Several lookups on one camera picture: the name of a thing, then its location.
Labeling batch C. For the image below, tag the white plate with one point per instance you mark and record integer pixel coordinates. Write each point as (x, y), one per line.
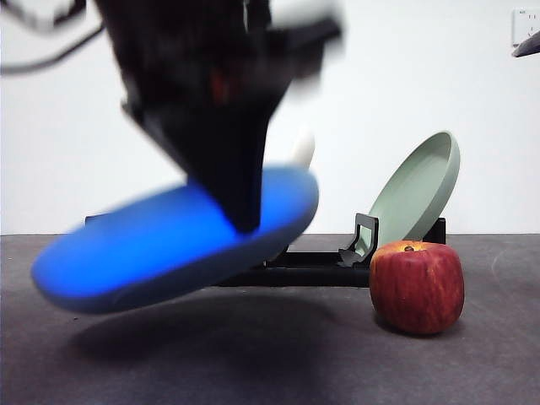
(304, 147)

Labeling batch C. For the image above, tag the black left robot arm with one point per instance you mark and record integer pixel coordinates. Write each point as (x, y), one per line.
(177, 46)

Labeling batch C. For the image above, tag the white wall socket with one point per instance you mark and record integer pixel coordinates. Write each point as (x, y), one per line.
(525, 23)

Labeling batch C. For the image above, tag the green plate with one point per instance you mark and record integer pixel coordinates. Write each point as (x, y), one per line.
(413, 194)

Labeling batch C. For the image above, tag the blue plate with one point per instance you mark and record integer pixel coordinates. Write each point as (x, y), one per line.
(126, 261)

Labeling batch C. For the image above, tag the pale grey camera box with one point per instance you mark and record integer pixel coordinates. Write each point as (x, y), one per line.
(308, 10)

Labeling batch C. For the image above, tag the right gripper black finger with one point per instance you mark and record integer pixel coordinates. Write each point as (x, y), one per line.
(529, 47)

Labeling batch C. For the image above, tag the black plate rack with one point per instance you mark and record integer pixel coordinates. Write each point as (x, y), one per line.
(312, 270)

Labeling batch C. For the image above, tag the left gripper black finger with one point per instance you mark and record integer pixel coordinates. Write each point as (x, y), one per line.
(223, 160)

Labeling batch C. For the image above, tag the red apple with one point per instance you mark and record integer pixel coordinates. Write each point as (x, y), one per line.
(417, 287)

